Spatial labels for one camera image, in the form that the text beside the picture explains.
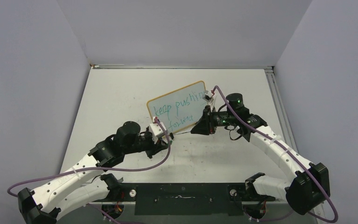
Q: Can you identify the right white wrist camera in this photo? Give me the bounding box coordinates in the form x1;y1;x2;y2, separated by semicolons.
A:
202;90;216;112

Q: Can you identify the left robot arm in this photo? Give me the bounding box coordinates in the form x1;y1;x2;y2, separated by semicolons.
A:
17;119;171;224

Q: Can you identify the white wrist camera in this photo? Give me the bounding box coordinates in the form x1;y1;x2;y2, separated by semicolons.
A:
202;90;216;112
148;117;169;143

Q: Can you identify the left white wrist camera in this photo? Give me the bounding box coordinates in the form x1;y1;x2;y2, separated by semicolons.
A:
148;117;169;143

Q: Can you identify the purple cable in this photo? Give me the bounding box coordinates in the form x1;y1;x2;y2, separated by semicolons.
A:
7;117;172;224
212;85;339;224

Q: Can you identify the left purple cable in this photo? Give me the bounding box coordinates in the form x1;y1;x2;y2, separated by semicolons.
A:
7;117;172;224

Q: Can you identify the back aluminium rail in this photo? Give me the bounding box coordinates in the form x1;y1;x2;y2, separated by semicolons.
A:
91;64;273;70

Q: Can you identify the white marker pen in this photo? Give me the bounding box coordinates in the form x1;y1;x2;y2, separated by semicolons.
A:
175;130;191;135

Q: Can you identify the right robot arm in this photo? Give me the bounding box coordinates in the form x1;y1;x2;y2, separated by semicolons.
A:
190;93;330;215

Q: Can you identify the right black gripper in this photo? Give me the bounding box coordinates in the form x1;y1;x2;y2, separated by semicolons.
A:
191;105;236;135

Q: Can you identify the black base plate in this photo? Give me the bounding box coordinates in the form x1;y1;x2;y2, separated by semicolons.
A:
100;182;275;216

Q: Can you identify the right aluminium rail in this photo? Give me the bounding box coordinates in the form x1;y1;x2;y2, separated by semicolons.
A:
264;66;298;152

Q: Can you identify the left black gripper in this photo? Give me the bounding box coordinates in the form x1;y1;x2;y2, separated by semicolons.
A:
123;130;167;159

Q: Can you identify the yellow framed whiteboard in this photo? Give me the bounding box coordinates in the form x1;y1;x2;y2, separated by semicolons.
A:
146;81;207;133

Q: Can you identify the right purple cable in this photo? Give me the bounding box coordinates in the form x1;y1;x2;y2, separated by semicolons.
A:
212;85;339;224

